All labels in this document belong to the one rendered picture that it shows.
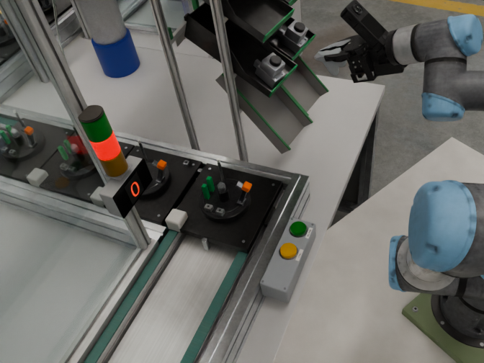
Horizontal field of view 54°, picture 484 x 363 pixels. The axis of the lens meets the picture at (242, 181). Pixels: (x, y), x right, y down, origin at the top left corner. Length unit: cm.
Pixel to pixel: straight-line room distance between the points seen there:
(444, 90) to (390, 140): 190
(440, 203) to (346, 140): 99
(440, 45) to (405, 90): 223
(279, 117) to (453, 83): 59
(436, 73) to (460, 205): 40
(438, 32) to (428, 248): 49
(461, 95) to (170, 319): 80
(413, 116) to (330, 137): 147
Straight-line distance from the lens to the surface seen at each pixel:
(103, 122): 96
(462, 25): 99
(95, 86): 208
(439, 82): 98
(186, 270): 127
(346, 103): 174
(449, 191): 65
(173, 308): 122
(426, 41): 101
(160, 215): 133
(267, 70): 125
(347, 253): 132
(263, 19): 122
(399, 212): 142
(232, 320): 113
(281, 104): 143
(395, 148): 282
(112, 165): 102
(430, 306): 124
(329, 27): 382
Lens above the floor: 196
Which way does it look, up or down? 47 degrees down
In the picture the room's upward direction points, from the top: 11 degrees counter-clockwise
